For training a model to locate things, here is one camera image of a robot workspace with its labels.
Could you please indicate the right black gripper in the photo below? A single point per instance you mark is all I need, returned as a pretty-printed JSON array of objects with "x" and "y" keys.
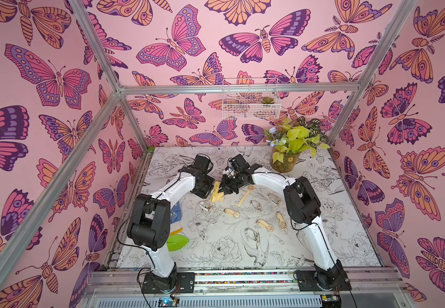
[{"x": 229, "y": 181}]

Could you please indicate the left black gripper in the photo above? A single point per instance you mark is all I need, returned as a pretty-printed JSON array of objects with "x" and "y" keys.
[{"x": 206, "y": 194}]

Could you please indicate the yellow cleaning cloth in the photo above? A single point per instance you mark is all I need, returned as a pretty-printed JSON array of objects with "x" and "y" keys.
[{"x": 216, "y": 195}]

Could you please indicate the square silver face watch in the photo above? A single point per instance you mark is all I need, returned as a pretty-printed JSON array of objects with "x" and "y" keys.
[{"x": 252, "y": 235}]

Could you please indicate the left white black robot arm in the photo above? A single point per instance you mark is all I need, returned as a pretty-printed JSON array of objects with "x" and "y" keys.
[{"x": 149, "y": 225}]

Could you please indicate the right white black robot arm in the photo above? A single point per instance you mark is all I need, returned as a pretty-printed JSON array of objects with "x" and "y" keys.
[{"x": 304, "y": 209}]

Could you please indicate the potted green leafy plant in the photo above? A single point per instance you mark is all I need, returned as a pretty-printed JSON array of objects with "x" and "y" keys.
[{"x": 293, "y": 137}]

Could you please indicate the green yellow toy shovel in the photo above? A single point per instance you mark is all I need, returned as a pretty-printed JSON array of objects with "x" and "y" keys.
[{"x": 177, "y": 240}]

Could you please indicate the pink strap round watch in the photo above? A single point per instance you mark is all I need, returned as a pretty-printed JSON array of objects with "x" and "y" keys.
[{"x": 256, "y": 205}]

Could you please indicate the white strap watch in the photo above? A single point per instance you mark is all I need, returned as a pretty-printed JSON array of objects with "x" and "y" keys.
[{"x": 274, "y": 199}]

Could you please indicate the white wire basket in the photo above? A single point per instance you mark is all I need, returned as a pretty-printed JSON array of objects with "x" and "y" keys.
[{"x": 247, "y": 100}]

